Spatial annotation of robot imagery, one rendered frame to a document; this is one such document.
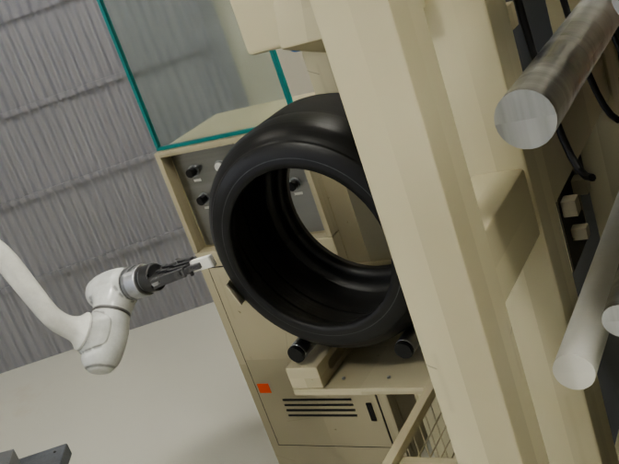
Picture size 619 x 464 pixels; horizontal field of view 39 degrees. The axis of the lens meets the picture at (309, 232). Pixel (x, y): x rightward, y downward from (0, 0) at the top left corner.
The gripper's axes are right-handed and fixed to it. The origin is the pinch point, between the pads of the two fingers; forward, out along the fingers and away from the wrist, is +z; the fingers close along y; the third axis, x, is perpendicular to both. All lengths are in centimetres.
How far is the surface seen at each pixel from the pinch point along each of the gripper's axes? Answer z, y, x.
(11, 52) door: -205, 170, -83
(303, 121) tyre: 49, -6, -25
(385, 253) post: 33.3, 26.6, 19.8
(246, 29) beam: 66, -35, -48
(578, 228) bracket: 83, 25, 25
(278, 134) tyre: 44, -9, -25
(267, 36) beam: 69, -35, -45
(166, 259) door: -196, 187, 52
